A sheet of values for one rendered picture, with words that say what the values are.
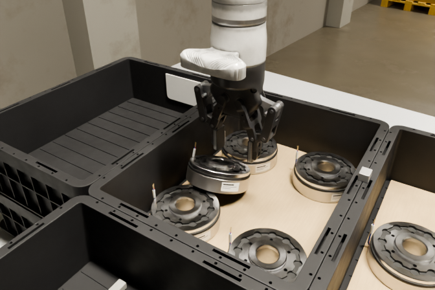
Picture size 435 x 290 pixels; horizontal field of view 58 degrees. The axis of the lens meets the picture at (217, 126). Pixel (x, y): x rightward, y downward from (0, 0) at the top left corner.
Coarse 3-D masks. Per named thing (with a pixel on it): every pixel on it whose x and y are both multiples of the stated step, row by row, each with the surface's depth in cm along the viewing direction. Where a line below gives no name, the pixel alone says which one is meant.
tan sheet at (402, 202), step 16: (400, 192) 65; (416, 192) 65; (384, 208) 62; (400, 208) 62; (416, 208) 62; (432, 208) 62; (416, 224) 59; (432, 224) 59; (368, 272) 52; (352, 288) 49; (368, 288) 49; (384, 288) 49
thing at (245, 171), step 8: (192, 160) 64; (200, 160) 64; (232, 160) 68; (200, 168) 60; (208, 168) 60; (216, 168) 61; (224, 168) 62; (232, 168) 63; (240, 168) 64; (248, 168) 65; (224, 176) 60; (232, 176) 60; (240, 176) 61
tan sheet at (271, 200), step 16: (288, 160) 73; (256, 176) 69; (272, 176) 69; (288, 176) 69; (256, 192) 65; (272, 192) 65; (288, 192) 65; (224, 208) 62; (240, 208) 62; (256, 208) 62; (272, 208) 62; (288, 208) 62; (304, 208) 62; (320, 208) 62; (224, 224) 59; (240, 224) 59; (256, 224) 59; (272, 224) 59; (288, 224) 59; (304, 224) 59; (320, 224) 59; (224, 240) 56; (304, 240) 56
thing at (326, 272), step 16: (400, 128) 64; (384, 144) 60; (384, 160) 56; (368, 192) 50; (352, 208) 47; (352, 224) 45; (336, 240) 43; (336, 256) 43; (320, 272) 39; (320, 288) 38
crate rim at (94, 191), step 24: (288, 96) 74; (192, 120) 66; (360, 120) 67; (120, 168) 54; (360, 168) 54; (96, 192) 50; (144, 216) 47; (336, 216) 46; (192, 240) 43; (240, 264) 41; (312, 264) 40; (288, 288) 38
